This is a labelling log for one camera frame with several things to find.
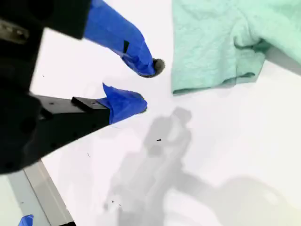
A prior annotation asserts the blue tape strip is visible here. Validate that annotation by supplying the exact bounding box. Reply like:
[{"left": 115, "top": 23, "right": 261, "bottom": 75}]
[{"left": 17, "top": 214, "right": 35, "bottom": 226}]

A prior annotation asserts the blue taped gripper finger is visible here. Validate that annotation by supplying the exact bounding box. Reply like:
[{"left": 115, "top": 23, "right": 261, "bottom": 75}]
[
  {"left": 35, "top": 82, "right": 148, "bottom": 159},
  {"left": 44, "top": 0, "right": 166, "bottom": 79}
]

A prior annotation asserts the pale green T-shirt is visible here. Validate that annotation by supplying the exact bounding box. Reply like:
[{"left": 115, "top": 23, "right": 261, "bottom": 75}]
[{"left": 171, "top": 0, "right": 301, "bottom": 95}]

